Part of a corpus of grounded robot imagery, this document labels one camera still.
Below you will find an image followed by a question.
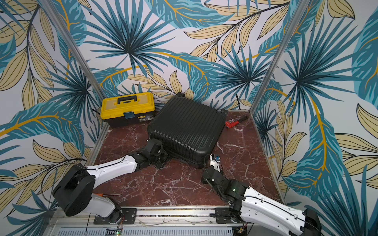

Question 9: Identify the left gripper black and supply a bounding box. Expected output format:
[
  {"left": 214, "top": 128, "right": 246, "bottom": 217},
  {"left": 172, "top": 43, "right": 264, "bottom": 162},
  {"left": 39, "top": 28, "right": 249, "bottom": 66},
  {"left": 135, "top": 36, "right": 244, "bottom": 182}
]
[{"left": 150, "top": 147, "right": 173, "bottom": 169}]

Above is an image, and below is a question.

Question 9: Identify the black ribbed hard-shell suitcase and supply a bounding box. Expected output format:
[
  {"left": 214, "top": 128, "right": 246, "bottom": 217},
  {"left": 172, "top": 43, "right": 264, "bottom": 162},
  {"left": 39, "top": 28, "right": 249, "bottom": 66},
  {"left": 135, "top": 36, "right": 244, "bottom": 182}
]
[{"left": 147, "top": 94, "right": 228, "bottom": 169}]

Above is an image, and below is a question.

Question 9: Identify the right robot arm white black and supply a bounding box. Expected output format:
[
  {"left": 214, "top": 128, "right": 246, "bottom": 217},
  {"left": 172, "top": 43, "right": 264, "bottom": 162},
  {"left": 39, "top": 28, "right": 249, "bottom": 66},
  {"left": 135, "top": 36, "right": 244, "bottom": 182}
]
[{"left": 202, "top": 166, "right": 322, "bottom": 236}]

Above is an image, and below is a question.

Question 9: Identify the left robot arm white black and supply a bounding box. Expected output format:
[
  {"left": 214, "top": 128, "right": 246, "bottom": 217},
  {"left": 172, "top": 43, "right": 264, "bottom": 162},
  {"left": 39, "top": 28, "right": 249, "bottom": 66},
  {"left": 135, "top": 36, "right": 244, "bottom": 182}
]
[{"left": 52, "top": 139, "right": 168, "bottom": 224}]

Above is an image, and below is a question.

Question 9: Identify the yellow and black toolbox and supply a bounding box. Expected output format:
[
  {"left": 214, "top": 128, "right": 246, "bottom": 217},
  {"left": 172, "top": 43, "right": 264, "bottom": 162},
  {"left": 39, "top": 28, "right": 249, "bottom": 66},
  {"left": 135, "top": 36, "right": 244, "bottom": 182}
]
[{"left": 100, "top": 92, "right": 156, "bottom": 128}]

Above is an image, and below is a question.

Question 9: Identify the red pipe wrench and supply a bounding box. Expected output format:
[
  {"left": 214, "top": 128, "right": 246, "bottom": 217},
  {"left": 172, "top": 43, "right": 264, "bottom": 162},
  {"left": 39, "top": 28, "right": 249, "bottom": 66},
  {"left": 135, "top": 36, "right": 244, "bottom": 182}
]
[{"left": 225, "top": 116, "right": 248, "bottom": 128}]

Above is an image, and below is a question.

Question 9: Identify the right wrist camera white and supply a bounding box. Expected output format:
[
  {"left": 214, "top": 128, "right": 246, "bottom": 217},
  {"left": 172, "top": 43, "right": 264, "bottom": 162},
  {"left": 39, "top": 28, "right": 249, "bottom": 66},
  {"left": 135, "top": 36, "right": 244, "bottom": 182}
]
[{"left": 209, "top": 154, "right": 221, "bottom": 173}]

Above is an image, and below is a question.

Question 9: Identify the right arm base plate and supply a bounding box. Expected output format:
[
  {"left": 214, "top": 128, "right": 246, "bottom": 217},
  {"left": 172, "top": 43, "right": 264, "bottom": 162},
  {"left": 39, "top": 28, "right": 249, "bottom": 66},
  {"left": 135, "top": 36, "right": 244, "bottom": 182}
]
[{"left": 215, "top": 207, "right": 245, "bottom": 224}]

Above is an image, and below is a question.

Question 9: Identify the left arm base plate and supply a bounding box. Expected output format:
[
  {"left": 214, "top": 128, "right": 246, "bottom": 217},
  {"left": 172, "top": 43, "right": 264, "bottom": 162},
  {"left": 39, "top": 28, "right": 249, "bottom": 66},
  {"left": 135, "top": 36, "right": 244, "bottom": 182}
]
[{"left": 94, "top": 207, "right": 137, "bottom": 226}]

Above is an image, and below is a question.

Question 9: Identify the left aluminium corner post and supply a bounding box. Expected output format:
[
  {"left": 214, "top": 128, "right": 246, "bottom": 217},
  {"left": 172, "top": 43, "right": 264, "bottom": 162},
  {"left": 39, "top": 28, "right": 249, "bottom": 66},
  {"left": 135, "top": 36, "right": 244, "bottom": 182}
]
[{"left": 40, "top": 0, "right": 105, "bottom": 100}]

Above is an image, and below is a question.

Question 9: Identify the aluminium corner post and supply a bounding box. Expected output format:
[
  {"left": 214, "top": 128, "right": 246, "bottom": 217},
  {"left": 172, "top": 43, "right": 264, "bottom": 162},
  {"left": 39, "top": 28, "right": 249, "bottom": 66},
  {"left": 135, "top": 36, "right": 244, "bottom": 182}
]
[
  {"left": 250, "top": 0, "right": 310, "bottom": 116},
  {"left": 40, "top": 0, "right": 105, "bottom": 100}
]

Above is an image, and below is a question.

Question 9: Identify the right aluminium corner post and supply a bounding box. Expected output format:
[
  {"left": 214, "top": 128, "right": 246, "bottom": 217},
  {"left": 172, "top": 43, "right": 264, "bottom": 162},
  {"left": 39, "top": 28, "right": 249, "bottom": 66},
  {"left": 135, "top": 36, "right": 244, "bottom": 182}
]
[{"left": 250, "top": 0, "right": 310, "bottom": 116}]

